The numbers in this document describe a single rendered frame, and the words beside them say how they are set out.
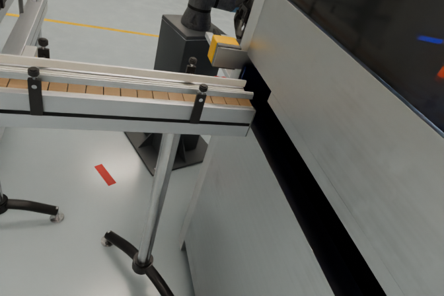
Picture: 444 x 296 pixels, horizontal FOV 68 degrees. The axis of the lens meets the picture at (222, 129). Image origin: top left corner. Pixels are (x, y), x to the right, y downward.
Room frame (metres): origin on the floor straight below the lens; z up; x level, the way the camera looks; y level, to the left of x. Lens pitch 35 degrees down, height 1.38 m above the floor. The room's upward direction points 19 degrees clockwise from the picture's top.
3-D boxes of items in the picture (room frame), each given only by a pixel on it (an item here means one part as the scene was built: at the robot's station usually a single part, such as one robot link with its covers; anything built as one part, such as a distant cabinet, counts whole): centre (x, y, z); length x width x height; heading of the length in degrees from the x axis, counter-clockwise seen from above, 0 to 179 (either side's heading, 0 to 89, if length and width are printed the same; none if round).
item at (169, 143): (0.74, 0.13, 0.46); 0.09 x 0.09 x 0.77; 26
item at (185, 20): (1.62, 0.29, 0.84); 0.15 x 0.15 x 0.10
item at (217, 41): (0.93, 0.07, 0.99); 0.08 x 0.07 x 0.07; 26
